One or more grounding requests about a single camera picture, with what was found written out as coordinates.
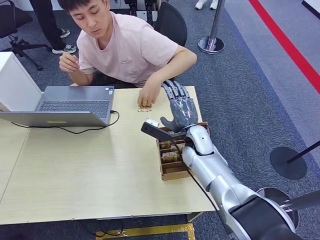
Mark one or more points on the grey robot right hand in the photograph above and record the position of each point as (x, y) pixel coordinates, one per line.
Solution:
(183, 111)

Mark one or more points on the person's right hand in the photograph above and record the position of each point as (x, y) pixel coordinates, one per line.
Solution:
(69, 63)

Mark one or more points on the person's left hand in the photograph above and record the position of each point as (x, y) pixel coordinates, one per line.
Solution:
(149, 92)

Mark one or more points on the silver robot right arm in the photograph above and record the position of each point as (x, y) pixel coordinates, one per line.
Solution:
(220, 175)

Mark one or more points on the gold hotel card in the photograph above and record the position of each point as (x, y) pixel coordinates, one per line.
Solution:
(170, 156)
(178, 146)

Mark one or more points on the standing person in sneakers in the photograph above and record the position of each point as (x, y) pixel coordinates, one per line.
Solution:
(47, 23)

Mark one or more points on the seated person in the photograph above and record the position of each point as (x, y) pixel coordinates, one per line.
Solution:
(130, 49)

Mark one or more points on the brown cardboard card organizer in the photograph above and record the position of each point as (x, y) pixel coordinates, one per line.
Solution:
(172, 170)

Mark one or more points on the person with white shoes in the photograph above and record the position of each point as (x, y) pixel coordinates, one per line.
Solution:
(206, 4)

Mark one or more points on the grey open laptop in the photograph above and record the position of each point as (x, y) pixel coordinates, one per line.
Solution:
(75, 106)

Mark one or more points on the white box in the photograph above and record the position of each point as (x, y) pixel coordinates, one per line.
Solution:
(15, 86)

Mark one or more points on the black visitor chair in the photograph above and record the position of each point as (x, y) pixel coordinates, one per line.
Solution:
(172, 23)

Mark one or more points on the chrome stanchion round base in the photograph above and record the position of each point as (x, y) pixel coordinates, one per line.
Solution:
(212, 44)

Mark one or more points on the black white machine base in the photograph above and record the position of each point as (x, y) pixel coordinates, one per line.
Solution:
(147, 10)

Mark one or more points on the black swivel office chair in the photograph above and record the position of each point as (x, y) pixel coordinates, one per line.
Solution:
(15, 20)

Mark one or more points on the yellow floor tape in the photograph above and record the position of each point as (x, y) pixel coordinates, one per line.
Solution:
(149, 230)

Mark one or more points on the black stanchion flat base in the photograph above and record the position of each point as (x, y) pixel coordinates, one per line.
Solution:
(287, 164)

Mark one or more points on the chrome stanchion dark base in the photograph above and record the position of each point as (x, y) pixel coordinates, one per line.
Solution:
(277, 195)

